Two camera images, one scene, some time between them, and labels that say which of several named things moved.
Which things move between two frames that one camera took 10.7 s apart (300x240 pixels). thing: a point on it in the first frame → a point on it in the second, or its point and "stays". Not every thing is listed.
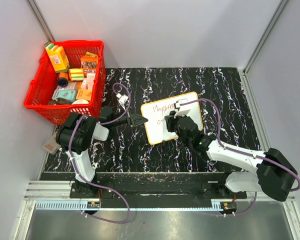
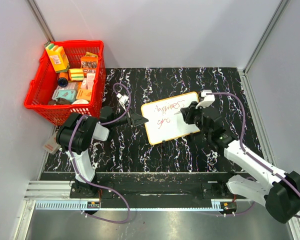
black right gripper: x=170 y=120 → x=187 y=114
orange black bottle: x=63 y=79 stays
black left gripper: x=134 y=119 stays
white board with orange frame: x=155 y=112 stays
